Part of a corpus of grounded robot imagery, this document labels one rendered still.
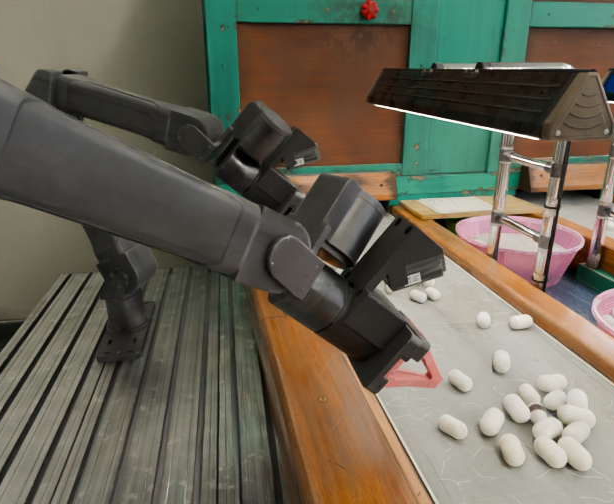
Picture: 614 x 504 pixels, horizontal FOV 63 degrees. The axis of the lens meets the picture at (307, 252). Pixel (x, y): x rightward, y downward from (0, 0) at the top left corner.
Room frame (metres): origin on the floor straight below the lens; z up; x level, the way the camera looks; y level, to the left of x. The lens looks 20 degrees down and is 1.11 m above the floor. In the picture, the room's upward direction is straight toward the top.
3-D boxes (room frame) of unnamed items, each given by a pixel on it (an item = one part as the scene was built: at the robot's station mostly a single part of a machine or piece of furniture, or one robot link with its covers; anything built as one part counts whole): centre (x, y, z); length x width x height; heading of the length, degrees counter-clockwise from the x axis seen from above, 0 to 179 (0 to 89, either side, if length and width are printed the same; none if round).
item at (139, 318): (0.80, 0.32, 0.71); 0.20 x 0.07 x 0.08; 9
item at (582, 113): (0.85, -0.23, 1.08); 0.62 x 0.08 x 0.07; 12
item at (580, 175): (1.40, -0.75, 0.83); 0.30 x 0.06 x 0.07; 102
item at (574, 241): (1.07, -0.47, 0.72); 0.27 x 0.27 x 0.10
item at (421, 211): (1.28, -0.43, 0.77); 0.33 x 0.15 x 0.01; 102
